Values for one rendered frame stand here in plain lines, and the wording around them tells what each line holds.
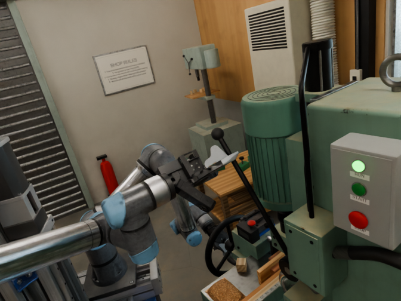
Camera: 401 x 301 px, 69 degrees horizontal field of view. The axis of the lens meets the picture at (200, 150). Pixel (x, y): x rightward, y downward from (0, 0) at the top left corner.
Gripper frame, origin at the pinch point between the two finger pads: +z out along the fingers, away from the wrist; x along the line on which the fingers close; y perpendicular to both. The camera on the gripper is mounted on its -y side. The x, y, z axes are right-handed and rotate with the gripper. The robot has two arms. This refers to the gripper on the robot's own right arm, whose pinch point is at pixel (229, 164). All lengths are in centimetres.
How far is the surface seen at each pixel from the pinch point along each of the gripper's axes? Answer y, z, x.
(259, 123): 3.5, 3.8, -15.7
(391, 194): -20.1, -4.6, -40.5
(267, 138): -0.4, 4.6, -14.2
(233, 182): 6, 79, 138
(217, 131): 8.1, -2.4, -7.4
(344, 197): -18.2, -4.8, -33.2
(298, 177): -12.4, 5.3, -15.1
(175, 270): -31, 14, 177
